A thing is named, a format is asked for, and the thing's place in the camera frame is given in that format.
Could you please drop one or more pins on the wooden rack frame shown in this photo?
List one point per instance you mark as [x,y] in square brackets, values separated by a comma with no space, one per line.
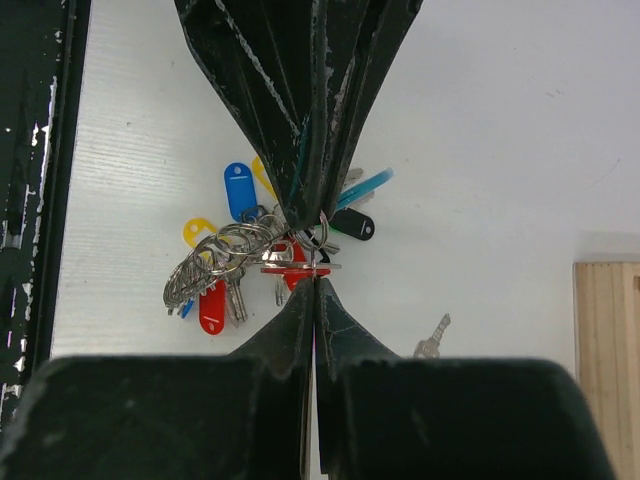
[606,310]

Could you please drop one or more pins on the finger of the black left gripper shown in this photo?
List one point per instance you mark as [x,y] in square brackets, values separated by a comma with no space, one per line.
[258,57]
[382,33]

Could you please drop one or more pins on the metal keyring organizer blue handle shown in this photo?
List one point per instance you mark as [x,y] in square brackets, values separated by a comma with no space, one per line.
[208,280]

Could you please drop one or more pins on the key with yellow tag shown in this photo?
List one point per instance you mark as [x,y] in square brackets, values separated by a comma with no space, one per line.
[430,348]

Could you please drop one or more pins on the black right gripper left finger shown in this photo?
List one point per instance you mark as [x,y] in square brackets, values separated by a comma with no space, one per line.
[244,415]

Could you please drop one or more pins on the blue key tag on organizer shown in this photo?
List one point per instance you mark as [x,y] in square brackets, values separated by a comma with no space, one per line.
[240,189]

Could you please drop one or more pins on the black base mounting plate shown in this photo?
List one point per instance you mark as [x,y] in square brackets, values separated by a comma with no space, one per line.
[43,45]

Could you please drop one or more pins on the black key tag on organizer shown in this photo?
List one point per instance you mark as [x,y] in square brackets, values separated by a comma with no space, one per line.
[353,223]

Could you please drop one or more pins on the key with red tag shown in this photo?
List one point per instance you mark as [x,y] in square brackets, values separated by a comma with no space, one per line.
[287,260]

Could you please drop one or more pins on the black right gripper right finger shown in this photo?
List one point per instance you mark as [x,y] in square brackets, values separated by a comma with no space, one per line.
[382,416]

